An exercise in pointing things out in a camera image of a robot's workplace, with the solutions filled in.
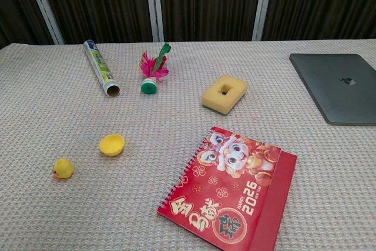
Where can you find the white screen frame post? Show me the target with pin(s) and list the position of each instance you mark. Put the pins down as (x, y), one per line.
(262, 4)
(154, 4)
(44, 4)

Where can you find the red 2026 spiral calendar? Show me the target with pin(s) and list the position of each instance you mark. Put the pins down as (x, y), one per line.
(232, 186)

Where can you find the yellow sponge with hole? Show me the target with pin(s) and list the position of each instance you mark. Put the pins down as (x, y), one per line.
(224, 90)

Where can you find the yellow rubber duck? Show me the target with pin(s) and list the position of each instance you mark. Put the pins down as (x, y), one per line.
(64, 169)

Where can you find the woven beige tablecloth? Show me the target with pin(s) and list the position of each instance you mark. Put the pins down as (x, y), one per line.
(88, 204)

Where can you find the plastic wrap roll tube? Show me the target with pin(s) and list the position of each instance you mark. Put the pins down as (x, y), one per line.
(101, 68)

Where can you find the grey laptop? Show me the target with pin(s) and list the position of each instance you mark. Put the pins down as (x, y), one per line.
(337, 86)

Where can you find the feather shuttlecock with green base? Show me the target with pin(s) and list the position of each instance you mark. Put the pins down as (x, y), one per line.
(154, 70)

